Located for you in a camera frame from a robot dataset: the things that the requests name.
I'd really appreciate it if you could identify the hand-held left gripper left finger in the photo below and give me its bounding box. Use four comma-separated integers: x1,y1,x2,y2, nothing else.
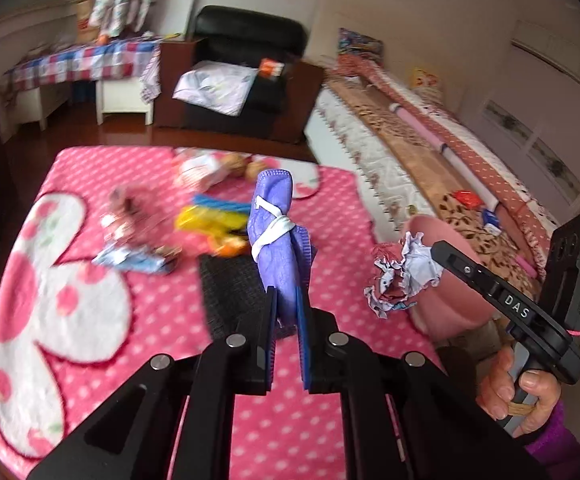
26,287,278,480

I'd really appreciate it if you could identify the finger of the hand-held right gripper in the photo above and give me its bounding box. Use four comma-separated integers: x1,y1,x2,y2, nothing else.
430,240,538,323

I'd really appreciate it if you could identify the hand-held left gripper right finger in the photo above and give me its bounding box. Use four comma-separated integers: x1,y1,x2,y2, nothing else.
295,285,551,480

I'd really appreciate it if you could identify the pink plastic basin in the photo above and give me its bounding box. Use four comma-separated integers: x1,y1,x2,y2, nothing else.
402,214,541,336

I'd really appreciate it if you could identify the purple cloth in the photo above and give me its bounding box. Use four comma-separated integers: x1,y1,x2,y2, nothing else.
247,169,315,326

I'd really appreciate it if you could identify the printed paper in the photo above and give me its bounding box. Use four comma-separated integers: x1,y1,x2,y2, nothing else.
364,231,443,318

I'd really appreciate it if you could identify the white and orange plastic bag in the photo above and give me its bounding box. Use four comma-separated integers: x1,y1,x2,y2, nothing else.
172,152,231,192

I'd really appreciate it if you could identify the silver wrapper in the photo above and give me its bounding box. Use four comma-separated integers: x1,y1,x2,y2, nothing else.
100,185,171,246

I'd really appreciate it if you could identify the person's right forearm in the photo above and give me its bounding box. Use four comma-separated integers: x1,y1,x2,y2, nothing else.
522,400,580,467

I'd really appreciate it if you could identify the person's right hand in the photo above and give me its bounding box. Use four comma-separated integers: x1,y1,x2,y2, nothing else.
476,347,566,441

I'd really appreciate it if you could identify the blue packet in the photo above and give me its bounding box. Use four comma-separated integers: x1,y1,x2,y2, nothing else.
481,207,503,233

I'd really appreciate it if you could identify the black woven mat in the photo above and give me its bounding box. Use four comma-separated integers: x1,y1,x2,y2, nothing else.
198,254,298,342

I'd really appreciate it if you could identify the orange wrapper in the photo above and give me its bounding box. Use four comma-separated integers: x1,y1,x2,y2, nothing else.
209,235,251,258

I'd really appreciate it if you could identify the pink polka-dot blanket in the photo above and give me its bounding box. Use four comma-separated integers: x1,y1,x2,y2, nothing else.
0,146,446,480

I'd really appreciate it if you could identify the bed with patterned covers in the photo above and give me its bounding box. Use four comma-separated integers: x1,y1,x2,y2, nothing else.
327,77,541,281

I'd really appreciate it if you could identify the yellow plastic bag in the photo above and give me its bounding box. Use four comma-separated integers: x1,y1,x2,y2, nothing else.
176,204,251,238

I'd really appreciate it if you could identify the pink rolled tube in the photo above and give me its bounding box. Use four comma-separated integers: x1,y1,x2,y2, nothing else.
389,101,501,213

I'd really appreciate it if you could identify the blue plastic strip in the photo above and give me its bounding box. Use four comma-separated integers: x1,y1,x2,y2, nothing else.
193,194,251,211

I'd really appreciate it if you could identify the blue snack wrapper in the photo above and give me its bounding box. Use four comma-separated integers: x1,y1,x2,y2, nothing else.
92,242,181,275

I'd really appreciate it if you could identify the white quilted mattress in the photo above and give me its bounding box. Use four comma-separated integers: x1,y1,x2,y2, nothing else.
304,85,471,261

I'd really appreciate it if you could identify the yellow cushion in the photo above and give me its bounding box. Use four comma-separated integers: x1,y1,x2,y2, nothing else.
409,67,441,93

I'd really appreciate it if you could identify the brown wooden side cabinet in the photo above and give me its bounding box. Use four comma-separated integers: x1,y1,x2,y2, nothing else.
290,60,325,146
155,37,205,128

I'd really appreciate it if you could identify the colourful printed pillow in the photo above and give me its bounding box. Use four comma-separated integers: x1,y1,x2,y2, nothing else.
337,27,385,66

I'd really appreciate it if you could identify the white floral pillow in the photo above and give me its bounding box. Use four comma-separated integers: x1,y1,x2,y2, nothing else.
177,60,259,116

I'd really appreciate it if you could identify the black leather armchair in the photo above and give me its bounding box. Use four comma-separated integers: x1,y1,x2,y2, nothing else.
185,5,307,143

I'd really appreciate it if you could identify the white low cabinet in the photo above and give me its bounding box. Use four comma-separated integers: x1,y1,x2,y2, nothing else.
0,80,73,131

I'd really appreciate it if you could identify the checked tablecloth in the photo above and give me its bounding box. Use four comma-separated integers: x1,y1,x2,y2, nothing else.
2,37,163,103

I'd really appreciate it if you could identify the cardboard box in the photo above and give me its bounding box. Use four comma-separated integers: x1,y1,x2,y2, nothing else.
74,0,103,43

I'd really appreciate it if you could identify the white wall cabinet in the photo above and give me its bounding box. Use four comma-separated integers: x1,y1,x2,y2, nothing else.
480,20,580,206

